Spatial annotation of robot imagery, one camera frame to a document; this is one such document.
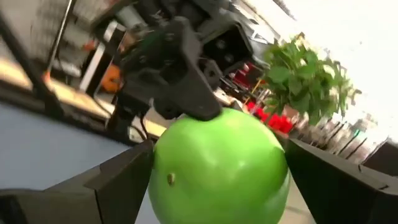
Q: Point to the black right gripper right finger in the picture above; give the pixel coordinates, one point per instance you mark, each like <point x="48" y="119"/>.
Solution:
<point x="339" y="189"/>

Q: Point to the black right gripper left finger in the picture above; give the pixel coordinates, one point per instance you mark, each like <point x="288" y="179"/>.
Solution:
<point x="115" y="193"/>

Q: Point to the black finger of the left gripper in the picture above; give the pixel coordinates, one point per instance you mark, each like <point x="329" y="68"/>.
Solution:
<point x="196" y="99"/>

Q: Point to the green apple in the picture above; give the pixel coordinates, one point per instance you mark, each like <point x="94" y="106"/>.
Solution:
<point x="217" y="171"/>

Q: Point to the orange shop vacuum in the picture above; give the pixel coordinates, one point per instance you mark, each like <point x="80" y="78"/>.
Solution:
<point x="111" y="78"/>

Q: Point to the red plastic bin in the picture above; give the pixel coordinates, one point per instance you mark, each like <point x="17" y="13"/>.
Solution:
<point x="256" y="110"/>
<point x="280" y="123"/>

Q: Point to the light wood board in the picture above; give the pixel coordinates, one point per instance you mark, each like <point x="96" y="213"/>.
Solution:
<point x="74" y="96"/>

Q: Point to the green leafy tree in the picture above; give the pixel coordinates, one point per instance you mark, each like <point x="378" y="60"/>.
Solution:
<point x="304" y="77"/>

